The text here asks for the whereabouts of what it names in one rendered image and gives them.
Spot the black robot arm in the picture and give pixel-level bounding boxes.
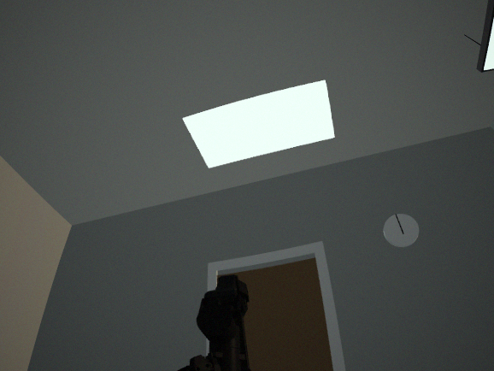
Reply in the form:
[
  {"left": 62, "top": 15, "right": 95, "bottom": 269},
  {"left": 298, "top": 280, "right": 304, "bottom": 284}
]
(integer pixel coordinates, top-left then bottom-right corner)
[{"left": 178, "top": 275, "right": 251, "bottom": 371}]

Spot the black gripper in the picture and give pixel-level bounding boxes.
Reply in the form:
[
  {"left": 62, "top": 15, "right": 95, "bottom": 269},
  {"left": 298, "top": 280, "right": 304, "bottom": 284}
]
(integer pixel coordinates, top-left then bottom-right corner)
[{"left": 209, "top": 347, "right": 245, "bottom": 371}]

